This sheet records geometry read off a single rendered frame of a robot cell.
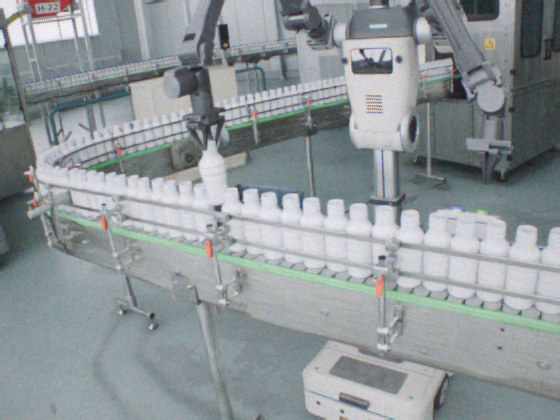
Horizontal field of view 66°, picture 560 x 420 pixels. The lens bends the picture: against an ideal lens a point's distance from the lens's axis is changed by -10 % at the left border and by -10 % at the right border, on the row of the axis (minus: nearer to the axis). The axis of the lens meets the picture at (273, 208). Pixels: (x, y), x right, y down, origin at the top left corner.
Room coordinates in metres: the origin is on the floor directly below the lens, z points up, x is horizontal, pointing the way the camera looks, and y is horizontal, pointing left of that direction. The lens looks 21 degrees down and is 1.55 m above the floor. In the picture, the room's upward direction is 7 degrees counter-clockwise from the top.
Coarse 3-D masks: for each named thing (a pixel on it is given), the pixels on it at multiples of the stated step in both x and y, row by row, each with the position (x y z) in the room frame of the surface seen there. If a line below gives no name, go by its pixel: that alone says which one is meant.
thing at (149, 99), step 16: (160, 80) 5.30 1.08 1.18; (224, 80) 5.52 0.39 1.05; (144, 96) 5.14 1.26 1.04; (160, 96) 5.04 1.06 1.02; (224, 96) 5.50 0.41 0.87; (144, 112) 5.21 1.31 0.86; (160, 112) 5.02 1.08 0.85; (224, 160) 5.43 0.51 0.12; (240, 160) 5.57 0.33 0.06; (176, 176) 5.06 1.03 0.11; (192, 176) 5.18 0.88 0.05
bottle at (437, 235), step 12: (432, 216) 0.86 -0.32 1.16; (444, 216) 0.85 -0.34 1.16; (432, 228) 0.84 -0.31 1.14; (444, 228) 0.83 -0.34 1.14; (432, 240) 0.83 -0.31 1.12; (444, 240) 0.82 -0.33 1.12; (432, 264) 0.82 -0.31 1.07; (444, 264) 0.82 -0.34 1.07; (444, 276) 0.82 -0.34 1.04; (432, 288) 0.82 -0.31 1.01; (444, 288) 0.82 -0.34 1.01
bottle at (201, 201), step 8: (200, 184) 1.25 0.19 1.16; (200, 192) 1.21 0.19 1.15; (200, 200) 1.21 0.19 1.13; (200, 208) 1.20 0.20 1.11; (208, 208) 1.21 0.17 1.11; (200, 216) 1.20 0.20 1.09; (208, 216) 1.20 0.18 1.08; (200, 224) 1.20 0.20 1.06; (216, 224) 1.22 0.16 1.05; (200, 240) 1.21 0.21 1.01
